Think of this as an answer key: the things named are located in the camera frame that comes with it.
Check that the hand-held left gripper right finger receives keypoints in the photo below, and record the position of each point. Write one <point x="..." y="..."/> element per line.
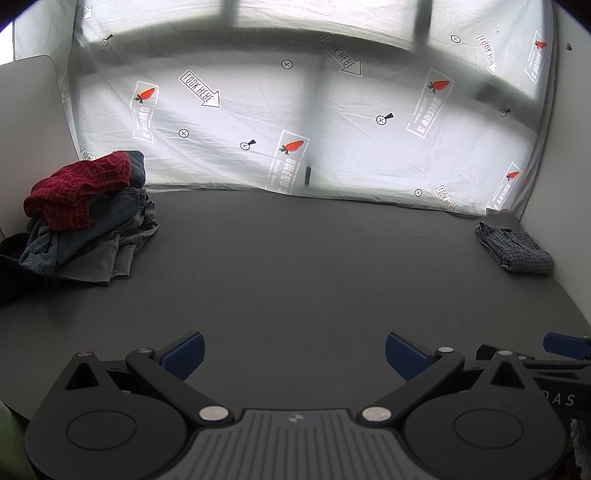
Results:
<point x="402" y="354"/>

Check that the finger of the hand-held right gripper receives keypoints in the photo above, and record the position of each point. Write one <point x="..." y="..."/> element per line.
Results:
<point x="488" y="352"/>
<point x="565" y="345"/>

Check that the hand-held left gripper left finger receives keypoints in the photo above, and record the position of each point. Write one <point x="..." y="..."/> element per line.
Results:
<point x="184" y="354"/>

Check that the red checked shorts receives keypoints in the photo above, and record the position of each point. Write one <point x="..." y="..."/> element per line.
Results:
<point x="76" y="187"/>

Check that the white fuzzy cloth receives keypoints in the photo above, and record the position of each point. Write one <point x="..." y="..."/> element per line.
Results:
<point x="581" y="441"/>

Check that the folded dark checked shirt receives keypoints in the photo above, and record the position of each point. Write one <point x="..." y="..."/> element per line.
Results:
<point x="515" y="249"/>

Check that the grey garment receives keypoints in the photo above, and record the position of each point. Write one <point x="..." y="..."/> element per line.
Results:
<point x="124" y="235"/>

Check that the blue denim garment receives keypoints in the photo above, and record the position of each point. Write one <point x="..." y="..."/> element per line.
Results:
<point x="51" y="242"/>

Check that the black cloth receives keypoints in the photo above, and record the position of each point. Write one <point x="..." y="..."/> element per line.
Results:
<point x="10" y="272"/>

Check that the green cloth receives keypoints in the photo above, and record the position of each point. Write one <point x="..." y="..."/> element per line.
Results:
<point x="11" y="443"/>

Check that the printed translucent plastic sheet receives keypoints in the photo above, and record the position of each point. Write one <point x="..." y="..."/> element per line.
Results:
<point x="323" y="115"/>

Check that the white partition board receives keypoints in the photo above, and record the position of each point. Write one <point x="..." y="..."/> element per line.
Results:
<point x="27" y="129"/>

